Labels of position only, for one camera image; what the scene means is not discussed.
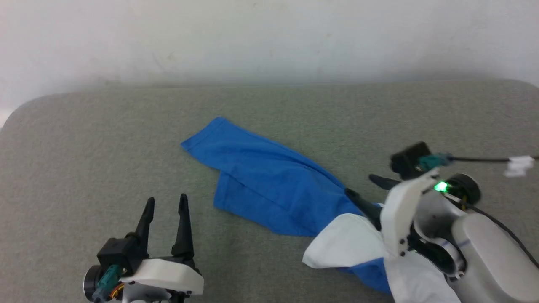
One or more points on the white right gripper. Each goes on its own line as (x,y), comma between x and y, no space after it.
(400,210)

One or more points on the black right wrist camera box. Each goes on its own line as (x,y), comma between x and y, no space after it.
(408,160)

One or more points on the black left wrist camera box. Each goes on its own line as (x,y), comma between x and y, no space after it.
(120,252)

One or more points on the blue and white garment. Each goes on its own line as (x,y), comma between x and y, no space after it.
(261,176)

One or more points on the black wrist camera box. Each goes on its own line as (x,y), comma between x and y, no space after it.
(120,252)
(408,160)

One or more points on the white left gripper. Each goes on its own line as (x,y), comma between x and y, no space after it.
(168,273)

